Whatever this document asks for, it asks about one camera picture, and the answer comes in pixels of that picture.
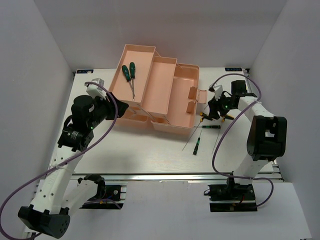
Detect blue label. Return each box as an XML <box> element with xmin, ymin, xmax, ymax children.
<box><xmin>76</xmin><ymin>69</ymin><xmax>94</xmax><ymax>74</ymax></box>
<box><xmin>224</xmin><ymin>67</ymin><xmax>243</xmax><ymax>72</ymax></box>

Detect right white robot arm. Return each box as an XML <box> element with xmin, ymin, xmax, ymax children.
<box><xmin>208</xmin><ymin>80</ymin><xmax>287</xmax><ymax>200</ymax></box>

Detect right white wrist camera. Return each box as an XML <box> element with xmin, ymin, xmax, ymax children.
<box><xmin>208</xmin><ymin>84</ymin><xmax>223</xmax><ymax>100</ymax></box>

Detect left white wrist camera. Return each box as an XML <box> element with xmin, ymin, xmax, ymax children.
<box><xmin>86</xmin><ymin>78</ymin><xmax>106</xmax><ymax>100</ymax></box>

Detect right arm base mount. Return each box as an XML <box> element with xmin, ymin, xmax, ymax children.
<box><xmin>203</xmin><ymin>184</ymin><xmax>258</xmax><ymax>213</ymax></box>

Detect yellow black T-handle key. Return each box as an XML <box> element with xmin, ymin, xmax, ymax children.
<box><xmin>211</xmin><ymin>114</ymin><xmax>235</xmax><ymax>153</ymax></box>
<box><xmin>182</xmin><ymin>112</ymin><xmax>214</xmax><ymax>150</ymax></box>

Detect pink plastic toolbox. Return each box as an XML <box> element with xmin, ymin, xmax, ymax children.
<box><xmin>109</xmin><ymin>44</ymin><xmax>208</xmax><ymax>135</ymax></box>

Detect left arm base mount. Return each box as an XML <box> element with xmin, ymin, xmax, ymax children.
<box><xmin>77</xmin><ymin>176</ymin><xmax>127</xmax><ymax>210</ymax></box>

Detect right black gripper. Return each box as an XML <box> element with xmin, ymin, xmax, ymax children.
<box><xmin>208</xmin><ymin>91</ymin><xmax>236</xmax><ymax>120</ymax></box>

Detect green screwdriver short shaft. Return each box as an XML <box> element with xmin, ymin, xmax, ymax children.
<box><xmin>121</xmin><ymin>65</ymin><xmax>135</xmax><ymax>101</ymax></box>

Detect right blue label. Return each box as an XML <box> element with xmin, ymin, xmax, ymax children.
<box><xmin>224</xmin><ymin>67</ymin><xmax>243</xmax><ymax>72</ymax></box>

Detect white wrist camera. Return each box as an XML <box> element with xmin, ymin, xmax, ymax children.
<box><xmin>86</xmin><ymin>78</ymin><xmax>106</xmax><ymax>100</ymax></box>
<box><xmin>208</xmin><ymin>84</ymin><xmax>223</xmax><ymax>100</ymax></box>

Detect left blue label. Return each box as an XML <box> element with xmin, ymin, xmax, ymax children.
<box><xmin>76</xmin><ymin>69</ymin><xmax>94</xmax><ymax>74</ymax></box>

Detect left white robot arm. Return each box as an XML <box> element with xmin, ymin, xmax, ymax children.
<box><xmin>18</xmin><ymin>93</ymin><xmax>129</xmax><ymax>239</ymax></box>

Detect aluminium front rail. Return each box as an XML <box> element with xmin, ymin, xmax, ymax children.
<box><xmin>71</xmin><ymin>173</ymin><xmax>283</xmax><ymax>182</ymax></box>

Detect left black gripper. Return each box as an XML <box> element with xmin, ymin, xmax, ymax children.
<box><xmin>87</xmin><ymin>92</ymin><xmax>129</xmax><ymax>129</ymax></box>

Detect green screwdriver long shaft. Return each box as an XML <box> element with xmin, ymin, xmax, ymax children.
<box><xmin>129</xmin><ymin>62</ymin><xmax>136</xmax><ymax>98</ymax></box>

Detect small green precision screwdriver horizontal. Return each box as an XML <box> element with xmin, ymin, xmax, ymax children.
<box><xmin>194</xmin><ymin>125</ymin><xmax>221</xmax><ymax>129</ymax></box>

